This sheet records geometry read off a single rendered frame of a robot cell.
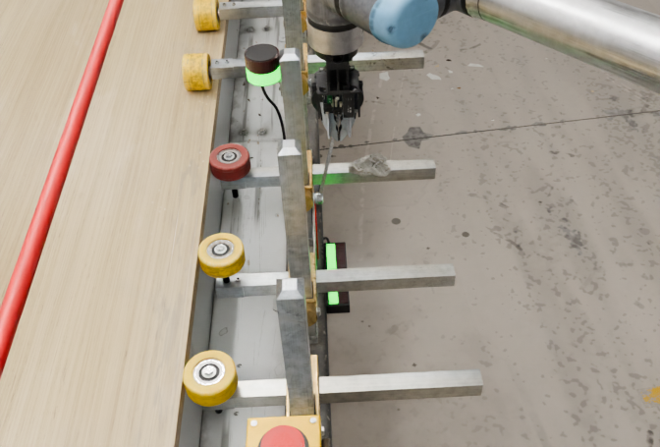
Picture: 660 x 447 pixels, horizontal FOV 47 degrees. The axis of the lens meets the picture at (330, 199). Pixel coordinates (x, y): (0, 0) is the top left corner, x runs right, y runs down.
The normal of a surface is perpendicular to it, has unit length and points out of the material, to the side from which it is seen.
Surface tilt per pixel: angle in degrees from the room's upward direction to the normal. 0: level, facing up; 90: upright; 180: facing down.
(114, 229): 0
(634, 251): 0
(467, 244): 0
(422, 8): 90
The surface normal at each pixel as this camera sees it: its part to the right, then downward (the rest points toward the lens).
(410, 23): 0.57, 0.55
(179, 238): -0.04, -0.73
